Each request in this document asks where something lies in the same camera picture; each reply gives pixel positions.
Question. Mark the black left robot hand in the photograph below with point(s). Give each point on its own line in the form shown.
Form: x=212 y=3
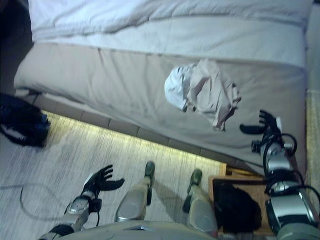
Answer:
x=102 y=181

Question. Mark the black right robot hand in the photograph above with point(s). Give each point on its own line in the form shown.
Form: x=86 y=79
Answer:
x=271 y=125

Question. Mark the beige garment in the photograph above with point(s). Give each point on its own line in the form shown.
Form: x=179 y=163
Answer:
x=215 y=92

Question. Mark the dark navy garment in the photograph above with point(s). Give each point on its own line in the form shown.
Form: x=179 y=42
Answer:
x=237 y=207

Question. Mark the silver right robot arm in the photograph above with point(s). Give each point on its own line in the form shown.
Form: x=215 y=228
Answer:
x=277 y=160

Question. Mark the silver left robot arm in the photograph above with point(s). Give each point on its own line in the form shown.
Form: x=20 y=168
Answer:
x=77 y=205

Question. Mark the brown wicker basket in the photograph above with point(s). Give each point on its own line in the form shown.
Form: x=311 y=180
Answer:
x=260 y=182

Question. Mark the silver left robot leg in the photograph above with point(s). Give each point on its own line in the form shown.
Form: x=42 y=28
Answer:
x=132 y=200

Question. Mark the silver robot leg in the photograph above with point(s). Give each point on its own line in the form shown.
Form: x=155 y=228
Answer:
x=132 y=200
x=200 y=210

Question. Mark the silver robot torso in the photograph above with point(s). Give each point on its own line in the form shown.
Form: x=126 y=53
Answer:
x=125 y=231

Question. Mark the black bag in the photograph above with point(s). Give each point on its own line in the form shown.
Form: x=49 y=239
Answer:
x=22 y=122

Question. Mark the silver right robot leg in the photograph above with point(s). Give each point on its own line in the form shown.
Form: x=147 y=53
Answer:
x=200 y=210

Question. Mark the white garment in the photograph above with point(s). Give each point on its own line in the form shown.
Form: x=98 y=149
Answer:
x=177 y=85

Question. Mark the white duvet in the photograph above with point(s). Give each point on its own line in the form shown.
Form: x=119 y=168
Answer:
x=125 y=12

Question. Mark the tan padded bed frame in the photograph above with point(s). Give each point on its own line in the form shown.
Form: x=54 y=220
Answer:
x=120 y=126

